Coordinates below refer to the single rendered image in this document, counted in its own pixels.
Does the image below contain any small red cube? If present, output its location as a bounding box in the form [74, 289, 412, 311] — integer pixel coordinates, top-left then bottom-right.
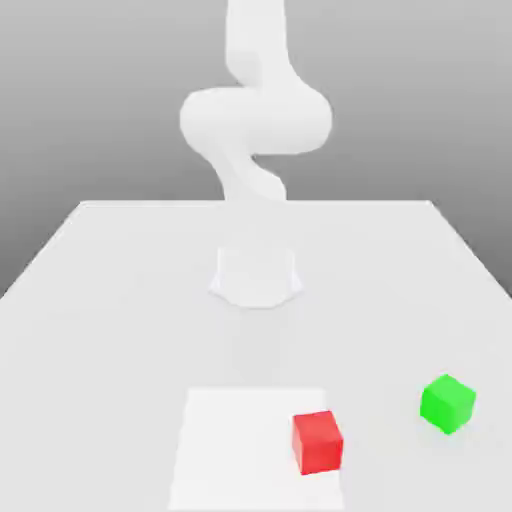
[291, 409, 345, 477]

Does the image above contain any small green cube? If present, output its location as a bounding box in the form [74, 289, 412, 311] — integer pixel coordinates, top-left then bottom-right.
[419, 373, 478, 436]

